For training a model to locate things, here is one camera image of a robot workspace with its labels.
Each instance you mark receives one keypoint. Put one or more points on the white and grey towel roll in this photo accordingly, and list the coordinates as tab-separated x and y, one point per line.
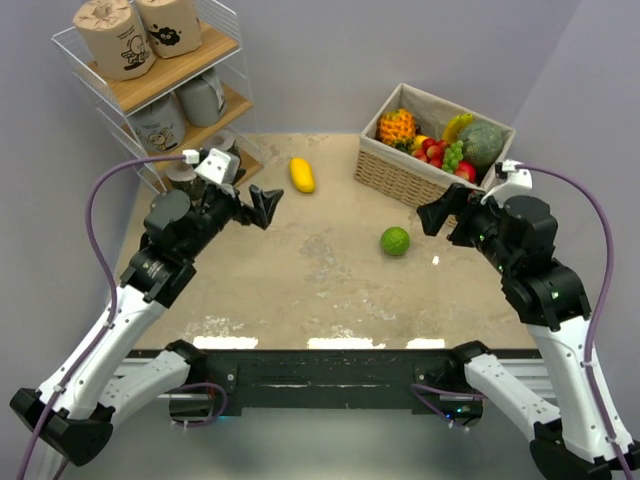
183	177

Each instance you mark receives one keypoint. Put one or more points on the red apples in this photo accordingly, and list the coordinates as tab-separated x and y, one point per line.
432	152

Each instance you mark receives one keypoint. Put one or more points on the brown roll with black print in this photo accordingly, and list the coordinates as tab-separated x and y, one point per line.
172	25

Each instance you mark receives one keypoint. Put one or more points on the brown paper towel roll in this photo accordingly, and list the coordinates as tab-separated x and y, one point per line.
116	38

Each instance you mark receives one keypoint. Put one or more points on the woven fruit basket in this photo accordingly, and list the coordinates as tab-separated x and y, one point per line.
401	176

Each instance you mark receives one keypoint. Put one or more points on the green melon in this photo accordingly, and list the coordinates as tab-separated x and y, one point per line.
482	143

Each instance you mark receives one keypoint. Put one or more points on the dark grey towel roll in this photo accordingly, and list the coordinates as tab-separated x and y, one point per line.
203	99

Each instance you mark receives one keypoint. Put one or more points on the white paper towel roll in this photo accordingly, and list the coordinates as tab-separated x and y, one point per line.
224	140

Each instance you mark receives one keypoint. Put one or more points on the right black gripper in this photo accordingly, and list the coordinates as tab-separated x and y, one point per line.
457	199

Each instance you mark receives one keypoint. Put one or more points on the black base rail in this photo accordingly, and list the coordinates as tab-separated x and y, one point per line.
453	383

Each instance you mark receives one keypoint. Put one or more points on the yellow mango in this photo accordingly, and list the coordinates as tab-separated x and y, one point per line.
302	175

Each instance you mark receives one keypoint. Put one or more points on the green bumpy citrus fruit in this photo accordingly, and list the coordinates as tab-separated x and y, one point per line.
395	241

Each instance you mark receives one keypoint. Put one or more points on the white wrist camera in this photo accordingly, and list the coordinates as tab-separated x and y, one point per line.
213	165
507	179

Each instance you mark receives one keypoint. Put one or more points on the pineapple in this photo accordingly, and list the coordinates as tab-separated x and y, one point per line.
396	128

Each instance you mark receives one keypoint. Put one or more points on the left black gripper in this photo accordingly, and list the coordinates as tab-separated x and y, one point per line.
264	202

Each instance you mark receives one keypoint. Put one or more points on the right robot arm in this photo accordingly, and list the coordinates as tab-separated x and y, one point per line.
580	436

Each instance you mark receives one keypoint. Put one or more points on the green grapes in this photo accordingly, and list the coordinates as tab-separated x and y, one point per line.
453	155

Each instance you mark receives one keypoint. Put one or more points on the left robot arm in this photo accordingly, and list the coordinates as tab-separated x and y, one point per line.
76	410

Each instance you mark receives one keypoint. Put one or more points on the yellow banana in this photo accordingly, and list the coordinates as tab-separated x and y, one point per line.
455	125

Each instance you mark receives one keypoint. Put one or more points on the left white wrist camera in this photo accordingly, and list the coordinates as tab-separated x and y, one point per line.
213	165

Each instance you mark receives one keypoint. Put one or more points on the grey paper towel roll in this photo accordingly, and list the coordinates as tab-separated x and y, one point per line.
160	126

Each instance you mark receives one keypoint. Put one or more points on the white wire wooden shelf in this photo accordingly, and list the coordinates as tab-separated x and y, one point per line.
222	50

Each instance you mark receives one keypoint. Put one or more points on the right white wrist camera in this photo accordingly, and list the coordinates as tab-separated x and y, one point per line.
507	179

